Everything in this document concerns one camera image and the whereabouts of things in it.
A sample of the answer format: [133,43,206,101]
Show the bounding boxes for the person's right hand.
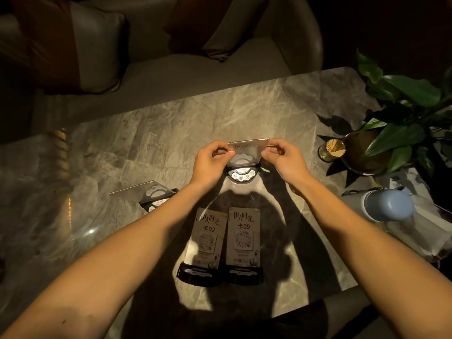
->
[262,138,312,190]

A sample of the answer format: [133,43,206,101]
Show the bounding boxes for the person's left hand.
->
[189,140,234,190]

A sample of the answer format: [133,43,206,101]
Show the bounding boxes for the clear acrylic sign panel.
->
[227,137,271,163]
[109,179,171,206]

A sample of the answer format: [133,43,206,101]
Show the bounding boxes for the person's right forearm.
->
[287,176,452,339]

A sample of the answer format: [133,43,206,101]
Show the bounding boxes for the person's left forearm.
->
[0,181,217,339]

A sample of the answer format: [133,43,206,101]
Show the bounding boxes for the black call button base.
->
[176,261,222,288]
[225,154,262,185]
[139,188,179,213]
[222,265,265,286]

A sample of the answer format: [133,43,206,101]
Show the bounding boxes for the toothpick holder with toothpicks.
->
[317,138,346,162]

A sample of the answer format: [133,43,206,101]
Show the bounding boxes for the grey sofa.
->
[0,0,324,141]

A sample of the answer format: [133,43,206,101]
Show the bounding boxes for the printed table sign card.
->
[225,207,261,269]
[184,207,227,270]

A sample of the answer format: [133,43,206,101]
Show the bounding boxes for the dark round plant pot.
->
[341,130,419,175]

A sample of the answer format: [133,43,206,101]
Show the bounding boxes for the pale blue bottle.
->
[341,186,415,223]

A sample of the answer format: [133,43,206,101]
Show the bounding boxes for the grey and brown cushion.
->
[0,0,130,95]
[163,0,280,63]

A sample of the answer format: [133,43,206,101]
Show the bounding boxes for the green leafy plant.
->
[356,48,452,178]

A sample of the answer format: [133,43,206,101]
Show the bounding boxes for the person's dark trousers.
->
[148,299,334,339]

